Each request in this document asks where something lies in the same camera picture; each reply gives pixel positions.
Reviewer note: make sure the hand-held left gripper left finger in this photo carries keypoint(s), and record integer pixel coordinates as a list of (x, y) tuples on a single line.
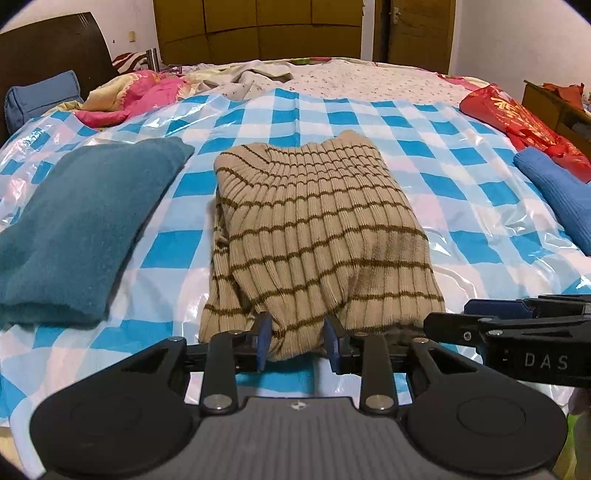
[(262, 344)]

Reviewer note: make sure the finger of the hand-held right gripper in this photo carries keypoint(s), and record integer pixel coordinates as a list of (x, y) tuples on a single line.
[(498, 307), (457, 326)]

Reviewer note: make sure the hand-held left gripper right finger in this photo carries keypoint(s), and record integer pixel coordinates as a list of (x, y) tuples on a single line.
[(330, 344)]

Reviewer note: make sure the beige striped ribbed sweater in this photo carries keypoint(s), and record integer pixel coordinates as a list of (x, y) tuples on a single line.
[(314, 230)]

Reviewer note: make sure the blue folded cloth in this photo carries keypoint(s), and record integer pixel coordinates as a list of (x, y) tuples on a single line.
[(554, 194)]

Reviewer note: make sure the blue checkered plastic sheet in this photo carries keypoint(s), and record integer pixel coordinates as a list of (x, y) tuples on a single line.
[(461, 184)]

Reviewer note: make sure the red gold plastic bag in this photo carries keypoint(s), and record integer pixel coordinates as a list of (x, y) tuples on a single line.
[(508, 110)]

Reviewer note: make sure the brown cardboard box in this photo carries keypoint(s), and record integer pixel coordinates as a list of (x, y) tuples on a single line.
[(540, 101)]

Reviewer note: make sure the teal folded sweater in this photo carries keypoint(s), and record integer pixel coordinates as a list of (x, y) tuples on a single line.
[(78, 230)]

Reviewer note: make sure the white dotted bedsheet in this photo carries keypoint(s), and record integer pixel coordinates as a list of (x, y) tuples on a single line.
[(369, 78)]

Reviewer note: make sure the beige crumpled cloth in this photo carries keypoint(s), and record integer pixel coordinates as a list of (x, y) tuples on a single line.
[(254, 78)]

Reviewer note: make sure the pink floral quilt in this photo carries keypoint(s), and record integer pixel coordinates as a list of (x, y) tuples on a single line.
[(147, 92)]

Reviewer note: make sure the brown wooden door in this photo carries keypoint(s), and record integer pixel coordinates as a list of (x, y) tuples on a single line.
[(420, 32)]

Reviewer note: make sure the metal thermos bottle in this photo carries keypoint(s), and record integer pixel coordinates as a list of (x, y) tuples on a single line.
[(152, 60)]

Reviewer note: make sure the red striped cloth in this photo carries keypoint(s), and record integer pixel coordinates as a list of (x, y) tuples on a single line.
[(131, 62)]

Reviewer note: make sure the brown wooden wardrobe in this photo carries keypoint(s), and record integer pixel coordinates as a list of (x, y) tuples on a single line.
[(258, 27)]

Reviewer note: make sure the blue pillow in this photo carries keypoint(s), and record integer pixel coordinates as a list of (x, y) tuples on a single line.
[(41, 99)]

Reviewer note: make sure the dark wooden headboard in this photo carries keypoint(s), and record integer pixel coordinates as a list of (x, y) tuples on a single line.
[(55, 50)]

